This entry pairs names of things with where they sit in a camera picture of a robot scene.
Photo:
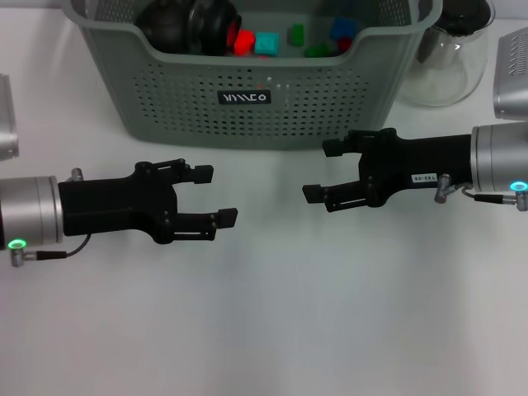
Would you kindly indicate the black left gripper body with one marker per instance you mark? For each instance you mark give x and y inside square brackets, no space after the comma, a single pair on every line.
[115,206]

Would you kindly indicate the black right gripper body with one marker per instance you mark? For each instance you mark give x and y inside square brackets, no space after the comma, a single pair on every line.
[412,165]

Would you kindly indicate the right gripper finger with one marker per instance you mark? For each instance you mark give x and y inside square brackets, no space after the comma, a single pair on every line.
[336,147]
[315,193]

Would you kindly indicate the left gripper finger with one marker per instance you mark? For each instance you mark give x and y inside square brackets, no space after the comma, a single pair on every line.
[227,218]
[203,174]

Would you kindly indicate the green stepped toy brick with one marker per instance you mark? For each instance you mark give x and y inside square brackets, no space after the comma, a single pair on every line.
[317,50]

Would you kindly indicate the dark red toy brick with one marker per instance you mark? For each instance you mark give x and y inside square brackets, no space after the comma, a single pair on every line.
[344,43]

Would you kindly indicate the blue square toy plate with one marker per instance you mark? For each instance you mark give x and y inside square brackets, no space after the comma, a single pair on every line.
[342,28]

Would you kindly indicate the teal square toy brick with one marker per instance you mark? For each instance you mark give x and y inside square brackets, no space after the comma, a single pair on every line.
[267,44]

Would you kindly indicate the bright red sloped brick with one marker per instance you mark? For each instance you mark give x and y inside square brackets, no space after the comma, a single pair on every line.
[244,42]

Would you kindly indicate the glass teacup black sleeve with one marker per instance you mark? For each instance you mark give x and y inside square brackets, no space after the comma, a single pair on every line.
[214,24]

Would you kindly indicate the grey perforated storage basket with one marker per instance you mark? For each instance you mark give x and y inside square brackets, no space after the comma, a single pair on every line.
[288,115]

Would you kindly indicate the left gripper silver plug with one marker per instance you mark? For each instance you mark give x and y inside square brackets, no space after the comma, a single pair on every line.
[76,173]

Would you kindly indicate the clear glass teapot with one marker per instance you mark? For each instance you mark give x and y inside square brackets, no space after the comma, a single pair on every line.
[445,78]

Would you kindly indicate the black round teapot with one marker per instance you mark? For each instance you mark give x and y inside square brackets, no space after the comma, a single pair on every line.
[163,24]

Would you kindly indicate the black teapot lid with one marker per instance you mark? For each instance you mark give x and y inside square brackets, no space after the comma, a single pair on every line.
[466,16]

